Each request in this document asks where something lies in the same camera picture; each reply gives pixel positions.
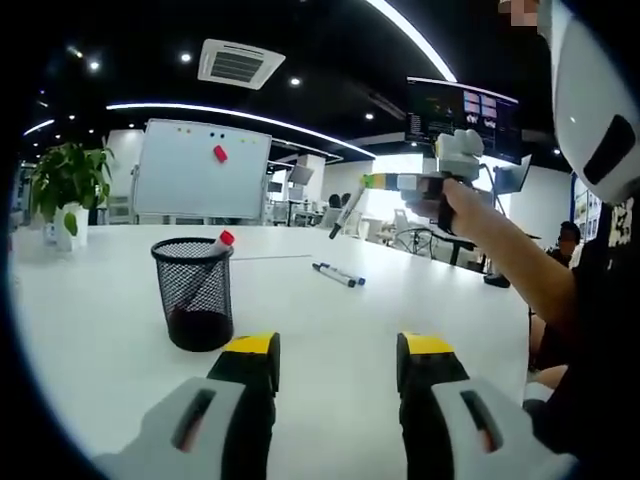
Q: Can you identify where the operator in white shirt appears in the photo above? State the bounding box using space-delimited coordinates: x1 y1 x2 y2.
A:
524 199 640 461

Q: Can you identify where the ceiling air conditioner vent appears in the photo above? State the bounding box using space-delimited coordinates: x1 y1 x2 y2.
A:
197 38 287 91

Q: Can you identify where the thin curved ceiling light strip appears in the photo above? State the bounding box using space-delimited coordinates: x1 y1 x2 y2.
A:
106 102 376 159

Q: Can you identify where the black mesh pen holder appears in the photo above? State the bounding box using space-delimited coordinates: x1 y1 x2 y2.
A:
150 237 235 353

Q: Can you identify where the person's leg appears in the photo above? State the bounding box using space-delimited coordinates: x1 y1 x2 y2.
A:
523 364 571 406

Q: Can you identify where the white rolling whiteboard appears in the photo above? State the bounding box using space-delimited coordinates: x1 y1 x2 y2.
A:
132 118 274 221

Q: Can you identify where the green potted plant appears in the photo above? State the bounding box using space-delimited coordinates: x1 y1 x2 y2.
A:
29 142 115 251

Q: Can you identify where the blue cap whiteboard marker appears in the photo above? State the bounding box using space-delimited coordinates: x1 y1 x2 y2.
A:
312 260 367 286

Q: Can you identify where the white chest-worn device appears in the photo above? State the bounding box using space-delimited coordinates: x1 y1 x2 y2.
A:
537 0 640 206

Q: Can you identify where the large hanging display screen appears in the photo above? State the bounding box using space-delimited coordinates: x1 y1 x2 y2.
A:
405 76 521 165

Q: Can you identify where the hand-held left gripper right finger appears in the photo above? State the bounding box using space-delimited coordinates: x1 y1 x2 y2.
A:
396 330 576 480

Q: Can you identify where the black cap whiteboard marker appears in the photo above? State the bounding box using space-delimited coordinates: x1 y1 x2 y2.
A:
328 187 366 240
312 264 359 289

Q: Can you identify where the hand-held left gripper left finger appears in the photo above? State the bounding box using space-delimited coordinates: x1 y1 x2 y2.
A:
92 330 281 480

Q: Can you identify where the person's right hand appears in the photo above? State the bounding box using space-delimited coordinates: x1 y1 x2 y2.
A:
441 177 497 238

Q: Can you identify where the red cap whiteboard marker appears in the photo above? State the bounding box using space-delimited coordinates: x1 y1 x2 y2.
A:
212 229 236 256

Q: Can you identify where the long curved ceiling light strip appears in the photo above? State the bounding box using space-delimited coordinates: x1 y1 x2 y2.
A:
364 0 459 84

